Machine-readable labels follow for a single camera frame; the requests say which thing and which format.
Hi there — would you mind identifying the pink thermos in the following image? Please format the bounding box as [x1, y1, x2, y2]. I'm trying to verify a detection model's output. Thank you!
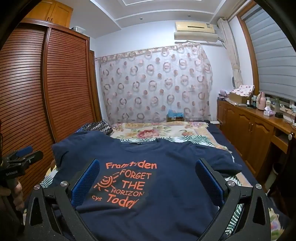
[257, 91, 266, 110]

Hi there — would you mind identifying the floral blanket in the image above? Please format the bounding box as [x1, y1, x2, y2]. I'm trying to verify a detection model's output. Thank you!
[111, 121, 232, 153]

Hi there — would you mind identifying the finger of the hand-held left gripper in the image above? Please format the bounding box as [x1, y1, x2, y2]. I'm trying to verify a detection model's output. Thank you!
[23, 151, 44, 166]
[15, 146, 33, 158]

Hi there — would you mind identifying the beige tied window curtain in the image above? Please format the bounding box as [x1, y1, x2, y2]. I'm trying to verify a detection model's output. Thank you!
[217, 18, 243, 90]

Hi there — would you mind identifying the wooden overhead cabinet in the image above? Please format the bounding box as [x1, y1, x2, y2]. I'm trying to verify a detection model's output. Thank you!
[22, 0, 74, 29]

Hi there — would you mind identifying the white trash bin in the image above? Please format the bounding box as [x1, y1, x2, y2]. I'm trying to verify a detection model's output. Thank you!
[272, 162, 281, 183]

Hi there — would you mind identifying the grey window blind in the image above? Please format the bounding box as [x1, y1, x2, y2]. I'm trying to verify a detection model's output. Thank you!
[244, 5, 296, 102]

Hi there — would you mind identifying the navy printed t-shirt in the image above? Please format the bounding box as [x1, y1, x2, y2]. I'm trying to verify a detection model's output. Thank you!
[51, 131, 243, 241]

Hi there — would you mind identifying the wooden louvered wardrobe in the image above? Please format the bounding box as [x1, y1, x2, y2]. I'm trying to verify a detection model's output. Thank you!
[0, 19, 102, 200]

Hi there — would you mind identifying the cardboard box with blue cloth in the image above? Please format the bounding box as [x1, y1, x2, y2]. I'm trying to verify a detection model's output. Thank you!
[166, 109, 185, 122]

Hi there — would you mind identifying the beige wall air conditioner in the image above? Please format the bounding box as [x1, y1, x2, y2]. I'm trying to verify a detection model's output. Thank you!
[174, 21, 219, 43]

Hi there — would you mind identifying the open cardboard box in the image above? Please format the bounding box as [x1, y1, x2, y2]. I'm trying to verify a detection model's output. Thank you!
[228, 91, 249, 105]

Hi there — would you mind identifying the circle patterned sheer curtain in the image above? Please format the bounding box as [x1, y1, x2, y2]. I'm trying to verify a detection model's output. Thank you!
[95, 45, 213, 126]

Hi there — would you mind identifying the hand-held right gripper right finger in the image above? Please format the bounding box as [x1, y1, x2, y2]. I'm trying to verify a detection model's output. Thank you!
[195, 158, 271, 241]

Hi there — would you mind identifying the wooden sideboard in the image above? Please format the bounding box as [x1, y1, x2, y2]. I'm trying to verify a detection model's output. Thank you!
[216, 97, 296, 183]

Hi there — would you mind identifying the navy bedsheet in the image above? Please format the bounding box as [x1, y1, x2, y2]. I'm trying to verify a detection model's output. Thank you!
[207, 122, 289, 232]

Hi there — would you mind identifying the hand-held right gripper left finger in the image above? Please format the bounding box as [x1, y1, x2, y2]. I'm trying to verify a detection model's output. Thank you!
[24, 159, 101, 241]

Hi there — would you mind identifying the person's left hand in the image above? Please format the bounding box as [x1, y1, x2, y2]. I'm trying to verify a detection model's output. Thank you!
[0, 181, 25, 210]

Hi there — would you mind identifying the leaf print bedsheet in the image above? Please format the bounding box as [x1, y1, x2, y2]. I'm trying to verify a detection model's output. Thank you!
[39, 136, 285, 241]

